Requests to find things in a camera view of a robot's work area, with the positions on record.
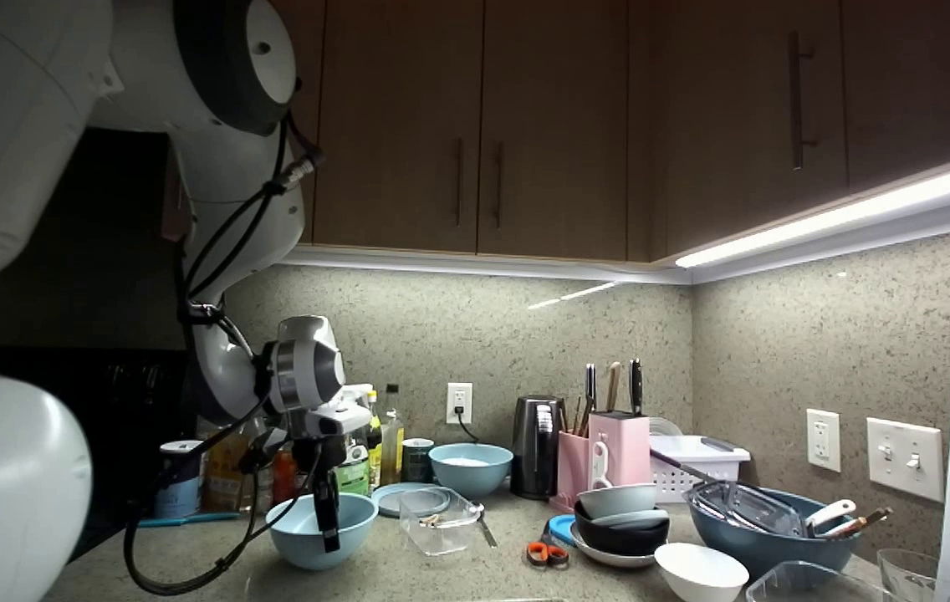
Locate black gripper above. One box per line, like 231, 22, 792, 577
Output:
291, 424, 356, 556

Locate small light blue bowl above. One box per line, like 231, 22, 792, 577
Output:
264, 493, 380, 577

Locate large light blue bowl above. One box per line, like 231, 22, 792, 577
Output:
426, 440, 518, 503

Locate grey-blue bowl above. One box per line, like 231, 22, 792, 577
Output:
572, 481, 662, 522

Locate black bowl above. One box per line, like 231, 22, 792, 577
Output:
572, 505, 672, 560

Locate small white bowl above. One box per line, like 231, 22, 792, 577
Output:
653, 543, 754, 602

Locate large dark blue bowl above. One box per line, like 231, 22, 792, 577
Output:
687, 478, 860, 582

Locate clear white-trigger spray bottle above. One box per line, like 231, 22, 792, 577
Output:
334, 427, 380, 498

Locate orange-cap sauce bottle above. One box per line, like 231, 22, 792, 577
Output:
272, 446, 301, 505

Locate yellow-cap bottle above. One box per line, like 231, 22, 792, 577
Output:
363, 416, 385, 489

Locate tall black-cap bottle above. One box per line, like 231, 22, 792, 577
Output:
378, 382, 409, 487

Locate small dark jar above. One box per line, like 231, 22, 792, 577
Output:
397, 436, 438, 487

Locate clear glass rectangular container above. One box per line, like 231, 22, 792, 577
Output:
390, 487, 485, 563

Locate blue box with dark top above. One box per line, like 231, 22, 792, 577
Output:
154, 440, 206, 522

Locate black electric kettle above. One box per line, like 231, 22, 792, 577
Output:
507, 391, 567, 503

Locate orange scissors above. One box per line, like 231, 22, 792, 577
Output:
523, 537, 572, 573

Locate small blue lid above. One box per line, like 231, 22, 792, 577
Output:
546, 512, 581, 550

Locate pink utensil holder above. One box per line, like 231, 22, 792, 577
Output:
553, 427, 617, 512

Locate white under-cabinet light strip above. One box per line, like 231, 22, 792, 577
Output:
282, 246, 682, 289
668, 140, 950, 278

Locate pink knife block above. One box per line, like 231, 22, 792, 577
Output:
589, 412, 654, 493

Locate white dish rack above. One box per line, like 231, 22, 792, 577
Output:
646, 416, 754, 505

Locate clear plastic container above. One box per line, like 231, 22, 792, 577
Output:
743, 560, 874, 602

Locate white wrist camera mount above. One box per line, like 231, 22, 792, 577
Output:
314, 382, 380, 442

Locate black plug with cord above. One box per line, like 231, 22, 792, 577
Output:
453, 407, 485, 446

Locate white kettle wall outlet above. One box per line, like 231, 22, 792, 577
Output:
445, 377, 475, 427

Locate black-handled knife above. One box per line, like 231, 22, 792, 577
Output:
624, 356, 646, 419
578, 361, 602, 436

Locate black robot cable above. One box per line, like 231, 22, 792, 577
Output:
121, 112, 329, 600

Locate brown-handled knife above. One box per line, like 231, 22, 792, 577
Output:
602, 358, 623, 419

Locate brown wooden wall cabinet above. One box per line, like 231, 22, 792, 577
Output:
272, 0, 636, 264
624, 0, 950, 264

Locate wire whisk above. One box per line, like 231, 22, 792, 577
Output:
679, 459, 805, 538

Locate white wall outlet plate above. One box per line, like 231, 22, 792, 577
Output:
803, 405, 842, 474

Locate white-handled utensil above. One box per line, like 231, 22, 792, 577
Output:
803, 495, 860, 531

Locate dark-handled utensil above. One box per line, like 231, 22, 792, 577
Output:
831, 510, 896, 543

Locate white double switch plate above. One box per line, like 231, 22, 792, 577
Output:
863, 416, 948, 505

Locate dark cabinet door handle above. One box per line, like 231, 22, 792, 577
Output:
786, 29, 818, 173

